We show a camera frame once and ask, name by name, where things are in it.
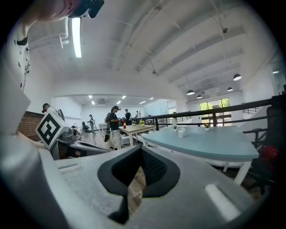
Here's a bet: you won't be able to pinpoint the black metal railing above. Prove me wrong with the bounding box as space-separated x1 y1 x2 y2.
138 96 286 133

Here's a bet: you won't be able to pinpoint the black head-worn camera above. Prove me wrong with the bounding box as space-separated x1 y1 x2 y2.
67 0 105 19

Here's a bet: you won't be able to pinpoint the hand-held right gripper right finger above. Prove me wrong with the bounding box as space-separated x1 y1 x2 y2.
130 146 257 229

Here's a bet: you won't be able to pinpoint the glass entrance doors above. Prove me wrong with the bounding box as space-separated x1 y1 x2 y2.
199 97 232 127

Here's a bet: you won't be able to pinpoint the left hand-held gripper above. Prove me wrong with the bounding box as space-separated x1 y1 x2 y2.
35 111 110 161

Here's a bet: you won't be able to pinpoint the light blue table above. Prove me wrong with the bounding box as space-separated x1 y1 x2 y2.
141 125 260 186

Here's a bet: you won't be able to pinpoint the light wooden table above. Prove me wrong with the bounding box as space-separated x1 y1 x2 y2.
118 124 156 146

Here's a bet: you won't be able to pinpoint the red bag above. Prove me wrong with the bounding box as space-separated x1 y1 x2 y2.
259 145 280 172

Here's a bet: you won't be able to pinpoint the black chair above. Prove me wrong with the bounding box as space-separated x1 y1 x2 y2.
251 95 286 195

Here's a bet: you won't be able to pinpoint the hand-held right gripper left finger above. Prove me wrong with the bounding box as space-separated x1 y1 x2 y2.
55 146 143 229

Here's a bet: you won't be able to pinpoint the long ceiling tube light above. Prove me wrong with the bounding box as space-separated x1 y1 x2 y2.
71 17 82 59

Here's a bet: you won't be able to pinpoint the person's face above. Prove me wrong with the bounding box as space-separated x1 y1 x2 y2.
31 0 79 23

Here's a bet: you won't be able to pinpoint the person's left forearm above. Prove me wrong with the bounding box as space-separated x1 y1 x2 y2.
15 131 45 148

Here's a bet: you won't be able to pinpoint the white star-print shirt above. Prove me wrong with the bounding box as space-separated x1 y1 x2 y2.
0 22 31 137

